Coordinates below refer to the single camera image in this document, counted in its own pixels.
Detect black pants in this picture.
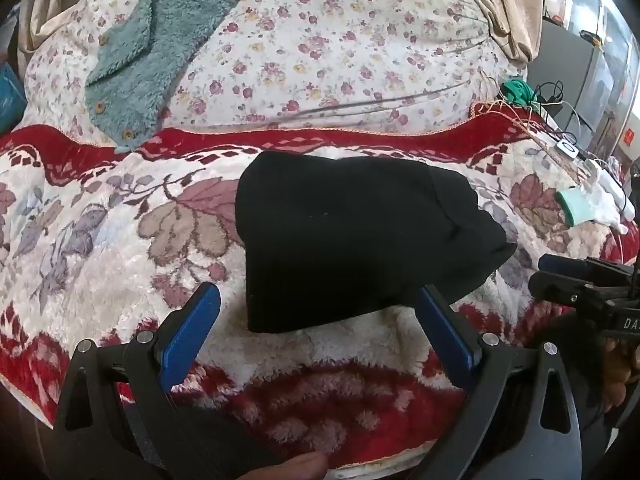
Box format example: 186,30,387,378
235,152,515,334

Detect person's right hand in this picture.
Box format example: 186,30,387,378
602,338,639,412

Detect person's left hand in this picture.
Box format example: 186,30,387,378
239,452,329,480

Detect white green-trimmed cloth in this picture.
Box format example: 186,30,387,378
555,182,628,234

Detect green cloth bundle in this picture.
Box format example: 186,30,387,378
500,77,536,107

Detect beige curtain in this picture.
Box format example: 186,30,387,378
475,0,544,64

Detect blue plastic bag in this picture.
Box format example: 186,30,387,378
0,62,27,134

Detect white floral quilt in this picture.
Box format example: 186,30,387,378
22,0,528,148

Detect white charger with cables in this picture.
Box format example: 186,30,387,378
536,131,606,178

